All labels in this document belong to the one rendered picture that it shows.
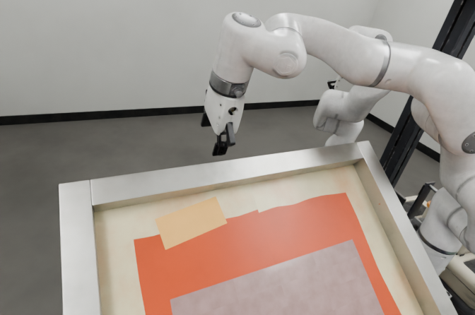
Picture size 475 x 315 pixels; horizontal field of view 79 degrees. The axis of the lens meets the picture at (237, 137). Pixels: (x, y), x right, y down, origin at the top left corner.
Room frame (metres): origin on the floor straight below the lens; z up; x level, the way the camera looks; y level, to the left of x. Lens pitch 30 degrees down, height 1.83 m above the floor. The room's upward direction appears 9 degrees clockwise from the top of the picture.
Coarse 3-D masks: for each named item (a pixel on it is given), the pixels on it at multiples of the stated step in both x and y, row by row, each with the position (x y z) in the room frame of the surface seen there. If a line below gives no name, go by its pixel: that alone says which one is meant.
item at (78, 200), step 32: (256, 160) 0.43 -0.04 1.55; (288, 160) 0.45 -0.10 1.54; (320, 160) 0.48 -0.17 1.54; (352, 160) 0.51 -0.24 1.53; (64, 192) 0.28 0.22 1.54; (96, 192) 0.29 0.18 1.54; (128, 192) 0.31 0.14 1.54; (160, 192) 0.32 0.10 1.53; (192, 192) 0.36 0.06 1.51; (384, 192) 0.47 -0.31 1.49; (64, 224) 0.25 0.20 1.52; (384, 224) 0.44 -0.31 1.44; (64, 256) 0.22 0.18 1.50; (96, 256) 0.23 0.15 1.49; (416, 256) 0.38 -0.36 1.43; (64, 288) 0.19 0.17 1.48; (96, 288) 0.20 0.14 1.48; (416, 288) 0.35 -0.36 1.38
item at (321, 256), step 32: (288, 224) 0.38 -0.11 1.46; (320, 224) 0.40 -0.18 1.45; (352, 224) 0.42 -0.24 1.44; (288, 256) 0.33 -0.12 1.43; (320, 256) 0.35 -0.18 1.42; (352, 256) 0.36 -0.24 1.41; (288, 288) 0.29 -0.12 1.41; (320, 288) 0.30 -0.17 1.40; (352, 288) 0.32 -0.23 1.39; (384, 288) 0.34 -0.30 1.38
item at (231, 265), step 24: (240, 216) 0.36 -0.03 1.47; (144, 240) 0.28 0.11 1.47; (192, 240) 0.30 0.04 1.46; (216, 240) 0.31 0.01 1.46; (240, 240) 0.33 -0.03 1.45; (264, 240) 0.34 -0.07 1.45; (144, 264) 0.26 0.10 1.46; (168, 264) 0.27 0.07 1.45; (192, 264) 0.27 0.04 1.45; (216, 264) 0.28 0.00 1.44; (240, 264) 0.30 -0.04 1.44; (264, 264) 0.31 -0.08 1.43; (144, 288) 0.23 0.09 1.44; (168, 288) 0.24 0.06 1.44; (192, 288) 0.25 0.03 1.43; (216, 288) 0.26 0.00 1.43; (240, 288) 0.27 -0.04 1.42; (264, 288) 0.28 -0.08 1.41; (168, 312) 0.22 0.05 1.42; (192, 312) 0.22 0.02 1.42; (216, 312) 0.23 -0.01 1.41; (240, 312) 0.24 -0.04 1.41; (264, 312) 0.25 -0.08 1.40; (288, 312) 0.26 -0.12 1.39
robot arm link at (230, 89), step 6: (210, 78) 0.53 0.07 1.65; (216, 78) 0.51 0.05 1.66; (216, 84) 0.51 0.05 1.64; (222, 84) 0.50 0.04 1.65; (228, 84) 0.50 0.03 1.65; (234, 84) 0.50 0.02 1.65; (240, 84) 0.51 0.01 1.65; (246, 84) 0.52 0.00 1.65; (222, 90) 0.51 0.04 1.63; (228, 90) 0.50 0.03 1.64; (234, 90) 0.50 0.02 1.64; (240, 90) 0.50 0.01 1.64; (240, 96) 0.50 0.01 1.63
